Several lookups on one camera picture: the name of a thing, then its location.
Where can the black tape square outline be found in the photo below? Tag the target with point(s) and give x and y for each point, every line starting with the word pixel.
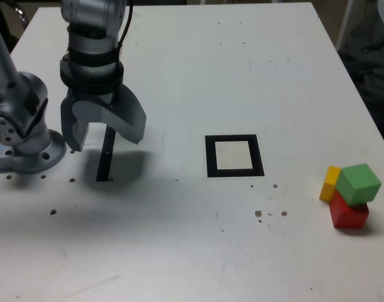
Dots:
pixel 210 157

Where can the red cube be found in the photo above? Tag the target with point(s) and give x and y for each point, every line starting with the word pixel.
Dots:
pixel 345 215

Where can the green cube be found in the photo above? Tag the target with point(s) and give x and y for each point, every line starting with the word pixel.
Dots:
pixel 358 185

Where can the yellow cube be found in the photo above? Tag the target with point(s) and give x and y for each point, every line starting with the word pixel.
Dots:
pixel 328 185

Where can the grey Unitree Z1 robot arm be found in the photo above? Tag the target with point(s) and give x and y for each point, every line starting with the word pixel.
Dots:
pixel 25 94

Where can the white frame post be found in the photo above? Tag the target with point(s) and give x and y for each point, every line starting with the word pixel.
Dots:
pixel 343 25

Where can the black tape strip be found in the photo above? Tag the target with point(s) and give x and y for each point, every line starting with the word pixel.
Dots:
pixel 104 163

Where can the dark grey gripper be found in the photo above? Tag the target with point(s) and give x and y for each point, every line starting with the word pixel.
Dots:
pixel 94 96

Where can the chrome metal tube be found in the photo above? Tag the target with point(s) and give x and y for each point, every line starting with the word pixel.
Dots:
pixel 23 15

